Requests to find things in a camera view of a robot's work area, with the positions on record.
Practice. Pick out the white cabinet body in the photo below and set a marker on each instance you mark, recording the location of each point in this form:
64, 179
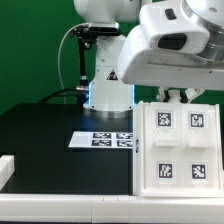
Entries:
139, 188

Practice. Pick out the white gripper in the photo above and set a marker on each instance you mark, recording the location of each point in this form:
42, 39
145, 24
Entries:
177, 44

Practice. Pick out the white front fence rail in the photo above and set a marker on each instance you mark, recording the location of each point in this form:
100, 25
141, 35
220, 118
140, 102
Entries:
110, 209

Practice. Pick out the white marker base sheet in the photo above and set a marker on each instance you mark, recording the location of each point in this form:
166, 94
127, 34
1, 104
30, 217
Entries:
114, 140

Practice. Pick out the black camera on stand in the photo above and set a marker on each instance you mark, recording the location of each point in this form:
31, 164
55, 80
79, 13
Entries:
87, 34

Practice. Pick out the small white panel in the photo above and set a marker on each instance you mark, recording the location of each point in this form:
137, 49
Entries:
200, 131

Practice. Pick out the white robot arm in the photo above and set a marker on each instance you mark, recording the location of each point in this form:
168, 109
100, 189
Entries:
110, 96

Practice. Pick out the white left fence block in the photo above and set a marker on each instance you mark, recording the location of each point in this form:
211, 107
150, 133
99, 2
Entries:
7, 168

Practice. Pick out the white door panel with handle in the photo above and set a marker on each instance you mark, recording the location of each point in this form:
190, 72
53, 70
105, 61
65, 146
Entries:
162, 145

